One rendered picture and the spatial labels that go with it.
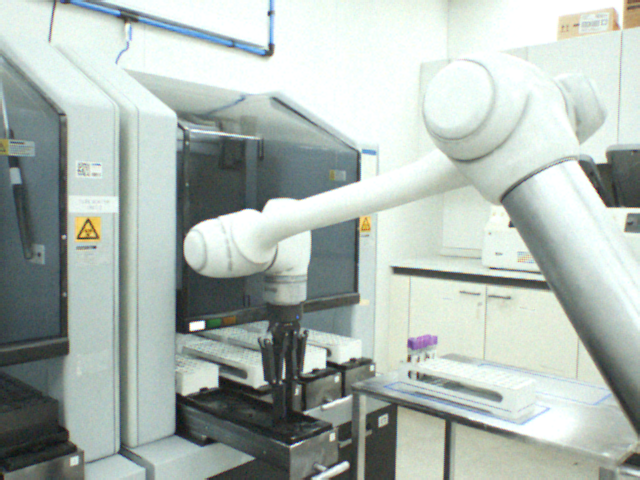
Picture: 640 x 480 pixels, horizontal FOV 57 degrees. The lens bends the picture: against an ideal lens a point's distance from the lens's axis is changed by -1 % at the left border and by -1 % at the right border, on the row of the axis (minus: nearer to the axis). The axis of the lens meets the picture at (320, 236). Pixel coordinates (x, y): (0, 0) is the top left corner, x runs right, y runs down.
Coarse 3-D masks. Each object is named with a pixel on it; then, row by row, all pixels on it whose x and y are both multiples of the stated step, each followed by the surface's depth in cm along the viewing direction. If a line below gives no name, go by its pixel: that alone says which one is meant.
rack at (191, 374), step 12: (180, 360) 144; (192, 360) 144; (180, 372) 134; (192, 372) 134; (204, 372) 137; (216, 372) 139; (180, 384) 134; (192, 384) 134; (204, 384) 137; (216, 384) 139
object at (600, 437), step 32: (352, 384) 143; (384, 384) 143; (544, 384) 145; (576, 384) 145; (352, 416) 143; (448, 416) 124; (480, 416) 122; (544, 416) 123; (576, 416) 123; (608, 416) 123; (352, 448) 144; (448, 448) 174; (544, 448) 110; (576, 448) 106; (608, 448) 106
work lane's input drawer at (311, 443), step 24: (192, 408) 128; (216, 408) 125; (240, 408) 129; (264, 408) 129; (288, 408) 125; (216, 432) 123; (240, 432) 117; (264, 432) 114; (288, 432) 116; (312, 432) 113; (336, 432) 118; (264, 456) 113; (288, 456) 109; (312, 456) 113; (336, 456) 118
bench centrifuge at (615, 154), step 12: (624, 144) 303; (636, 144) 299; (612, 156) 309; (624, 156) 306; (636, 156) 302; (612, 168) 315; (624, 168) 313; (636, 168) 308; (612, 180) 317; (624, 180) 320; (636, 180) 315; (624, 192) 327; (636, 192) 322; (624, 204) 334; (636, 204) 331; (612, 216) 296; (624, 216) 293; (636, 216) 289; (624, 228) 289; (636, 228) 286; (636, 240) 284; (636, 252) 284
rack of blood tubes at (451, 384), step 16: (400, 368) 140; (416, 368) 137; (432, 368) 136; (448, 368) 136; (464, 368) 136; (480, 368) 136; (400, 384) 140; (416, 384) 137; (432, 384) 136; (448, 384) 136; (464, 384) 139; (480, 384) 126; (496, 384) 123; (512, 384) 124; (528, 384) 124; (448, 400) 132; (464, 400) 129; (480, 400) 126; (496, 400) 131; (512, 400) 121; (528, 400) 125; (512, 416) 121
